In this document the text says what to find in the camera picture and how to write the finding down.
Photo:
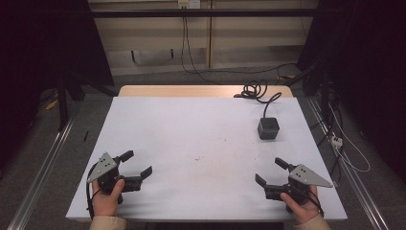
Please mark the white power strip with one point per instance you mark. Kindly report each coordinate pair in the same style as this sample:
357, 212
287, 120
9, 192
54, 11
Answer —
336, 141

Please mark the black metal stand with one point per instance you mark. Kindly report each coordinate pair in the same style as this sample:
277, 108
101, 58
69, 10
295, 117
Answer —
63, 102

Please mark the yellow floor scrap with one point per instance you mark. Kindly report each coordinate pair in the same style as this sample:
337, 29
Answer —
52, 104

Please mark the person's left hand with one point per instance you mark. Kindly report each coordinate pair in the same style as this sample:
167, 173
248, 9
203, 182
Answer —
107, 202

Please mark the black cube-shaped box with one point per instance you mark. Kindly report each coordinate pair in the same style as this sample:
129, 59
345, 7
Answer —
268, 128

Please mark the white table cover sheet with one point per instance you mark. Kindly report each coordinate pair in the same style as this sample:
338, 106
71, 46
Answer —
198, 153

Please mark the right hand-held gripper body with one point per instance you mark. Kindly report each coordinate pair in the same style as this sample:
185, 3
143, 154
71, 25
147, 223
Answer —
303, 177

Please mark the black curtain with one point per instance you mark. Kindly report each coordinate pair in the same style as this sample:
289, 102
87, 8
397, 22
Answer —
367, 64
41, 41

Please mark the black horizontal bar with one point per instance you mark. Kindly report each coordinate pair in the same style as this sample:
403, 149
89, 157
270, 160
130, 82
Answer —
204, 13

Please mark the white wall socket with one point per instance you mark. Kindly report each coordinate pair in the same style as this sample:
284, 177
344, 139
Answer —
189, 3

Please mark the small black floor piece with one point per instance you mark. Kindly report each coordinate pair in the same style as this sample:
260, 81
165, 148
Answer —
85, 135

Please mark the aluminium floor rail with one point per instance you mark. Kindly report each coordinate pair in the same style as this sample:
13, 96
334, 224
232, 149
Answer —
351, 179
41, 172

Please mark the person's right hand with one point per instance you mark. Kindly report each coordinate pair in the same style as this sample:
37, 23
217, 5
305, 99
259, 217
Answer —
303, 211

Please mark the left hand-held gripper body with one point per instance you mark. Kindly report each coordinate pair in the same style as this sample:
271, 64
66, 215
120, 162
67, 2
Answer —
105, 169

